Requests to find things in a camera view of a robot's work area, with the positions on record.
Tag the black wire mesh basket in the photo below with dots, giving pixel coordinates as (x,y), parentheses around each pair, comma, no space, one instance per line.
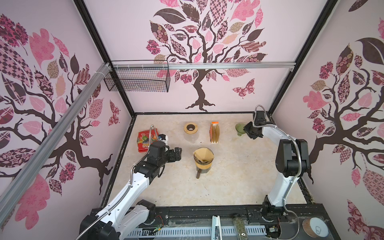
(139,76)

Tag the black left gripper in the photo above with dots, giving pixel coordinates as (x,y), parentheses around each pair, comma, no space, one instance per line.
(178,154)

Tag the green herb filled jar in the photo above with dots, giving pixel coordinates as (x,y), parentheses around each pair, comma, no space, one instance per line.
(240,227)

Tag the orange coffee filter box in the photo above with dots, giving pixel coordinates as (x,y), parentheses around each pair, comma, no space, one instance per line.
(211,131)

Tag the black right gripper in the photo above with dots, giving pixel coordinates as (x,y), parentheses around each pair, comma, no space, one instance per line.
(246,128)

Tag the aluminium side rail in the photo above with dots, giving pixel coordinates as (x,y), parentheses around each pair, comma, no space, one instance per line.
(23,180)

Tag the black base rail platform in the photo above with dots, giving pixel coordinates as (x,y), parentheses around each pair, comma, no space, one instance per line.
(151,216)

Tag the white centre bracket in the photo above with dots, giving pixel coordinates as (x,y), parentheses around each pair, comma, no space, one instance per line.
(216,232)

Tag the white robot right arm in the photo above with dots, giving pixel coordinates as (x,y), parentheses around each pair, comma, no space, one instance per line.
(292,161)

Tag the white slotted cable duct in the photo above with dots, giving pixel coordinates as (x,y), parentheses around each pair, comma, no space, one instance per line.
(193,232)

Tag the red gummy candy bag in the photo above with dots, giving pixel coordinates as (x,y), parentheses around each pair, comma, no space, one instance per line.
(143,140)

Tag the green glass dripper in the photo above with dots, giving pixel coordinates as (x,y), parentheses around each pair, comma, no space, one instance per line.
(240,129)

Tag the brown tape roll white disc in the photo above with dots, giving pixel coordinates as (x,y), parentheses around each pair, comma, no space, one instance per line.
(315,228)

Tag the white translucent plastic mug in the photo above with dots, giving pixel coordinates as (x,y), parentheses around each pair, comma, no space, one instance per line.
(191,138)

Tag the smoked glass carafe wooden handle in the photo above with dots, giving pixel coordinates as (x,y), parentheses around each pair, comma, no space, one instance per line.
(201,171)

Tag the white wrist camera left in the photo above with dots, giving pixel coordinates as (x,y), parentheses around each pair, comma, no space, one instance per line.
(163,138)

